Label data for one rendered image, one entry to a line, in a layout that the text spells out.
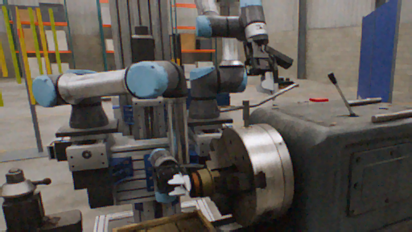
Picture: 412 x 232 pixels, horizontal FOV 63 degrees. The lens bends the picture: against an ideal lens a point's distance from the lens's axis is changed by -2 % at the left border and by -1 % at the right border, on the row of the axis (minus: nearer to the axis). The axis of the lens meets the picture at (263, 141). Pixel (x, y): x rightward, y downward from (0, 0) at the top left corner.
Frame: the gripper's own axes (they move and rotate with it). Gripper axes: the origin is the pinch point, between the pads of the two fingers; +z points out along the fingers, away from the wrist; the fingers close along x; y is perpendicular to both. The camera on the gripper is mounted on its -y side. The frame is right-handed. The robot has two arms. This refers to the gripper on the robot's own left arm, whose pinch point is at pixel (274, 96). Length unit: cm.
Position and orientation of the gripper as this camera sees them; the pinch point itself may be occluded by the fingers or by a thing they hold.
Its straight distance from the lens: 111.2
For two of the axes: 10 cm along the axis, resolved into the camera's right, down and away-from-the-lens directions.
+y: -8.8, 1.2, -4.6
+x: 4.3, -1.8, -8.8
